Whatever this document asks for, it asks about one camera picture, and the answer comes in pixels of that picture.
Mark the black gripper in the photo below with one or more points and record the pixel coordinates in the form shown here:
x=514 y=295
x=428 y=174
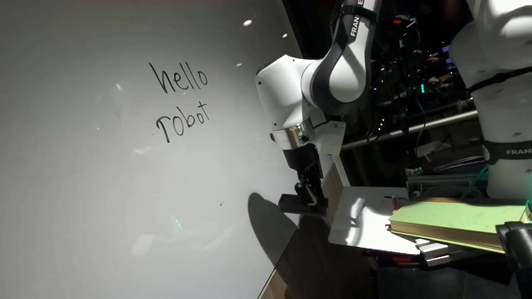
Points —
x=305 y=161

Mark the black whiteboard eraser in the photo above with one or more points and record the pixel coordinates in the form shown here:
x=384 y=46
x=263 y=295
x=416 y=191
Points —
x=291 y=202

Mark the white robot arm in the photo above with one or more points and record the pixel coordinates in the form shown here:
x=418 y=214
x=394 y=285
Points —
x=306 y=99

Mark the large white whiteboard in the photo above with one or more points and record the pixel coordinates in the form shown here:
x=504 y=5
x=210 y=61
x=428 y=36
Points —
x=135 y=154

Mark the small white tray board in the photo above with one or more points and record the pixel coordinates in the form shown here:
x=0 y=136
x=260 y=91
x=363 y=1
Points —
x=361 y=219

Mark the red white marker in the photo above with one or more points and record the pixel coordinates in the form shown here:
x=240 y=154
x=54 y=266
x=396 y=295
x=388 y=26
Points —
x=396 y=201

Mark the green book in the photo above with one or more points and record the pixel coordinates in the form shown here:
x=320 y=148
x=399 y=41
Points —
x=458 y=222

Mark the metal rail bar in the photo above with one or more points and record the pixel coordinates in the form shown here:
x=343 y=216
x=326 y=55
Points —
x=411 y=129

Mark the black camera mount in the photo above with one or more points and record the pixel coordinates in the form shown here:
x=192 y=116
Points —
x=516 y=239

